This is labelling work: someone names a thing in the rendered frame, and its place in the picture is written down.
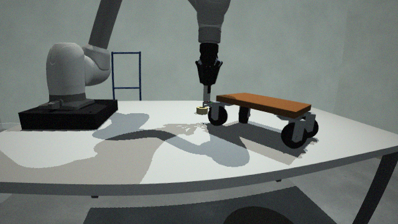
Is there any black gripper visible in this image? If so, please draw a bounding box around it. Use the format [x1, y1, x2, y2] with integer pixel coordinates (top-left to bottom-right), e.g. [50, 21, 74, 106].
[195, 43, 223, 101]

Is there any beige roll of masking tape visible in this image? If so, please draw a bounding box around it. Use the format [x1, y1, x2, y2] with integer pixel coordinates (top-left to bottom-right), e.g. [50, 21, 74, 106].
[197, 106, 208, 114]

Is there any brown wooden dolly with black caster wheels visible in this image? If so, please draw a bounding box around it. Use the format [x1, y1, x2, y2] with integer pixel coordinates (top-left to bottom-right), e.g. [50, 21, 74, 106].
[203, 93, 318, 149]

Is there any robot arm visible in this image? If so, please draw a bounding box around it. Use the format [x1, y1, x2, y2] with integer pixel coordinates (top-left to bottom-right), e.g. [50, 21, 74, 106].
[39, 0, 231, 110]

